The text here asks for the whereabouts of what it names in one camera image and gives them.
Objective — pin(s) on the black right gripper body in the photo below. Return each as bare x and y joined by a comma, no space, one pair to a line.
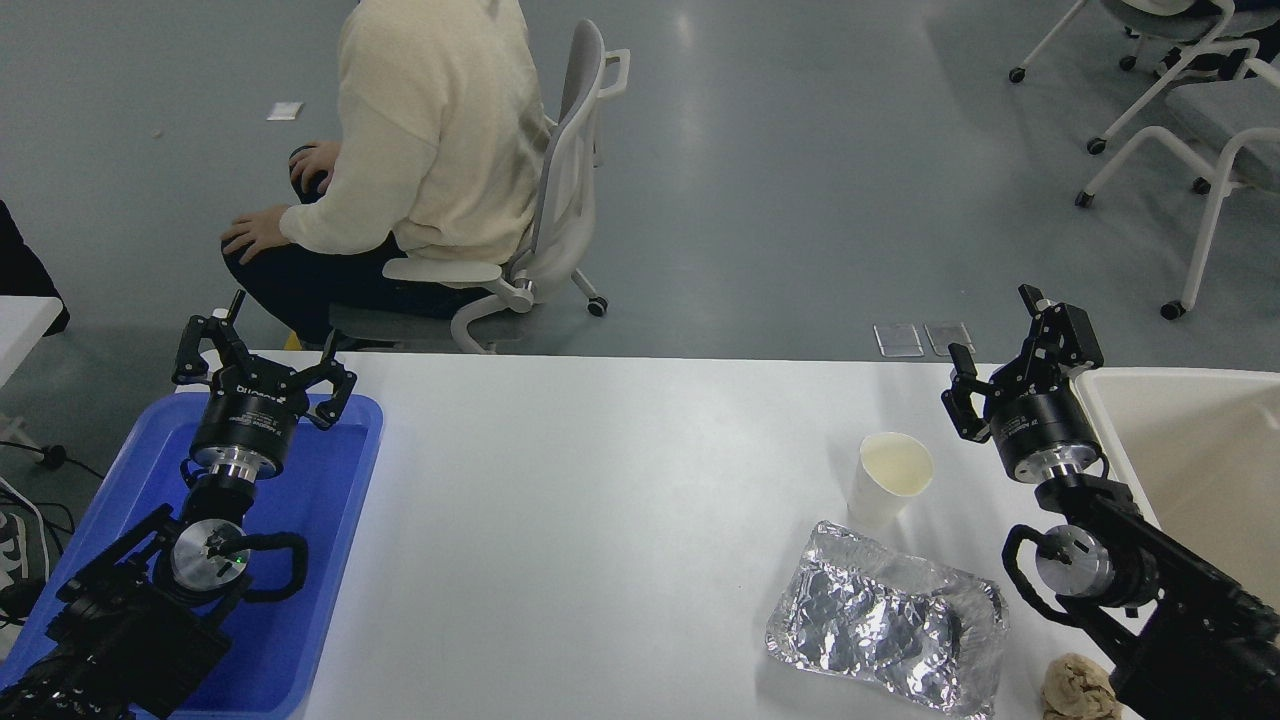
1045,420

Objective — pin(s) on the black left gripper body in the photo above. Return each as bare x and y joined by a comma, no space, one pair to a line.
245,425

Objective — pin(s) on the white paper cup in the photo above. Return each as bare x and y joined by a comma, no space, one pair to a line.
885,490

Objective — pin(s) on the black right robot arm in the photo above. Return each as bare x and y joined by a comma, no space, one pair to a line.
1200,620

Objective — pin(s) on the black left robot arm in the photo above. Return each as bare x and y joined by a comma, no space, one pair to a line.
120,640

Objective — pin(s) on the person's left hand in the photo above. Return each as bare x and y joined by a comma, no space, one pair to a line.
255,235

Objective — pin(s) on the person's right hand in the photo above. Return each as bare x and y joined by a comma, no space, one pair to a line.
315,165

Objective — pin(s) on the clear floor plate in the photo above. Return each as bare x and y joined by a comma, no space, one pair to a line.
950,338
899,340

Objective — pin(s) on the blue plastic tray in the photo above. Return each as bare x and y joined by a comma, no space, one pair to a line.
320,500

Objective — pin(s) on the large pale bin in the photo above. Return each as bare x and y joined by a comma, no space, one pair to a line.
1200,470

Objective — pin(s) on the small white table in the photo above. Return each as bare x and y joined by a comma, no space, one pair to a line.
20,325

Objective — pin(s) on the crumpled silver foil tray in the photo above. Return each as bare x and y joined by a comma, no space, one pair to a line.
880,620

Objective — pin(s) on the white paper scrap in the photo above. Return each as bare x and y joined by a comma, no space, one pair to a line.
285,111

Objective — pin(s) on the crumpled tan paper ball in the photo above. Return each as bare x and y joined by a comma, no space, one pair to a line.
1075,690

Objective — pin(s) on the white grey office chair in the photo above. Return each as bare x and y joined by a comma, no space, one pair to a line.
1165,20
565,180
1225,110

